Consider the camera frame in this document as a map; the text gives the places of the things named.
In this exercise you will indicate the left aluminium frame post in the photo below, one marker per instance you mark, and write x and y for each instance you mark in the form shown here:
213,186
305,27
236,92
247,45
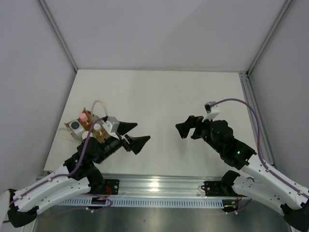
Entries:
42,4

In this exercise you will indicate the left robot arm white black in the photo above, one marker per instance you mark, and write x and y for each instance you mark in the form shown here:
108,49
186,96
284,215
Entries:
78,174

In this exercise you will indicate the white bottle grey cap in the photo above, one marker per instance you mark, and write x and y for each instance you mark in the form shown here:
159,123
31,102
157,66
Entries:
76,129

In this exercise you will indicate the aluminium frame post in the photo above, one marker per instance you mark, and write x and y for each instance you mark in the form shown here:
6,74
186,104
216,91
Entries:
275,26
42,4

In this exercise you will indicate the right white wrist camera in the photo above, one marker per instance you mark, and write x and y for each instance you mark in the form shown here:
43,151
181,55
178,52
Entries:
212,110

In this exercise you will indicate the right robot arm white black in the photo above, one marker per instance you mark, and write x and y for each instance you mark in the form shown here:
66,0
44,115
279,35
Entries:
251,179

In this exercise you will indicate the white slotted cable duct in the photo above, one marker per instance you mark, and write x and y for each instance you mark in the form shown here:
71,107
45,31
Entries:
144,202

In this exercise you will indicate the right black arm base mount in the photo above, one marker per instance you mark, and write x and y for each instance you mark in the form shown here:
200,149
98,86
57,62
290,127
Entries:
217,189

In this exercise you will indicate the right aluminium frame post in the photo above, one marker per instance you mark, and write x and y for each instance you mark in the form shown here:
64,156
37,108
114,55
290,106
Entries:
275,26

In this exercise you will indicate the green liquid bottle white cap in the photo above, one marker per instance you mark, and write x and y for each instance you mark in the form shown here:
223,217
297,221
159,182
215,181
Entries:
84,135

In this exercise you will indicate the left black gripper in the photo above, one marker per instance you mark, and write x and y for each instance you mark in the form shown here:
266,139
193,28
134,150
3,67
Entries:
136,143

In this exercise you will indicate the aluminium mounting rail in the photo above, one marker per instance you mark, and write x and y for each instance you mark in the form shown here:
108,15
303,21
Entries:
159,186

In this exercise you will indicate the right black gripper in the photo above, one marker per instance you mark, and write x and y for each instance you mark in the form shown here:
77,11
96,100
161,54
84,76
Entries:
191,122

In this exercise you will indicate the pink cap amber bottle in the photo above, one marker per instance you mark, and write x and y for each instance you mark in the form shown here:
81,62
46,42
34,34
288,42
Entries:
85,121

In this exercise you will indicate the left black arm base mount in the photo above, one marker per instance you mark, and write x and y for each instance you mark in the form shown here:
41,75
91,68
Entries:
108,186

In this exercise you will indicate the amber liquid bottle white cap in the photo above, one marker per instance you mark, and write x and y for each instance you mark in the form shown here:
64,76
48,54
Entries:
100,133

